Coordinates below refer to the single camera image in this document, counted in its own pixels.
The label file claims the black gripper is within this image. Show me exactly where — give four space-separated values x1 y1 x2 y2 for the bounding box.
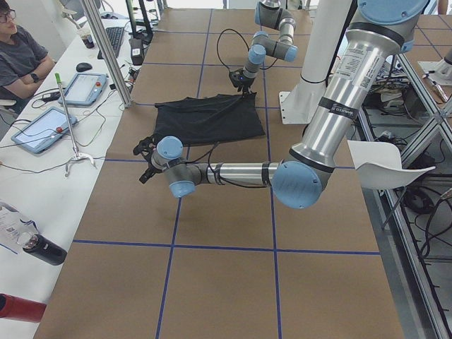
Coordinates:
138 164 160 183
237 76 254 93

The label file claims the black printed t-shirt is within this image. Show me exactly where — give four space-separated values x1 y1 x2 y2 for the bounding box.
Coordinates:
153 93 264 145

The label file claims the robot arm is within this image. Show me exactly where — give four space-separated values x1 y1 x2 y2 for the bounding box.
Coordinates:
133 1 426 209
230 1 297 93

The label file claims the white tripod stand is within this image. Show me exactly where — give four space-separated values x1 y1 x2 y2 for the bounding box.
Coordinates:
54 73 96 178

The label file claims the blue teach pendant far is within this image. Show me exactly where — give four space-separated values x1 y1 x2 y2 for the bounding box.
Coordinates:
64 73 107 107

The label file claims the blue teach pendant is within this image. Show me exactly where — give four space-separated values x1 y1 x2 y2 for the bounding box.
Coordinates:
11 107 69 154
64 73 107 107

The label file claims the blue teach pendant near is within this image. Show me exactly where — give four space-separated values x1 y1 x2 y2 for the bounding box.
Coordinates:
11 107 69 154

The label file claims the black computer mouse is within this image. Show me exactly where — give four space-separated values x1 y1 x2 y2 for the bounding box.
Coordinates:
76 62 93 72

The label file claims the black water bottle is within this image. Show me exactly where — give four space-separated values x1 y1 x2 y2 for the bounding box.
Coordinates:
17 232 67 266

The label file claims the black keyboard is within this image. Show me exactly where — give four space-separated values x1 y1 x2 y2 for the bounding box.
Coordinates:
105 26 125 58

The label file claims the paper sheet on desk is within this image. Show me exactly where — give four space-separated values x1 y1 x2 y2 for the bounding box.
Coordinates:
1 201 39 254

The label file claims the white plastic chair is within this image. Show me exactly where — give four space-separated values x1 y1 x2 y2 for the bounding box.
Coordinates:
347 140 436 190

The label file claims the seated person grey shirt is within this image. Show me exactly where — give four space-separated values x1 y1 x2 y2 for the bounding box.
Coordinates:
1 1 55 101

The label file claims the red bottle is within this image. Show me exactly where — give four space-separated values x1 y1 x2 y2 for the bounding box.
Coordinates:
1 294 47 323

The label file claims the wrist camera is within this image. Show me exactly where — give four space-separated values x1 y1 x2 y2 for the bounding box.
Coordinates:
133 136 155 155
229 69 244 88

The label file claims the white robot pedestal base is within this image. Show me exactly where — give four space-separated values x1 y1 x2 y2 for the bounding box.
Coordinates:
279 0 357 124

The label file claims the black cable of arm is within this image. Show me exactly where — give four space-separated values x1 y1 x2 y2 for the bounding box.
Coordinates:
215 28 254 71
206 141 273 189

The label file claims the aluminium frame post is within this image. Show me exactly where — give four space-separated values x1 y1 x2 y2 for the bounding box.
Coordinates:
81 0 132 108

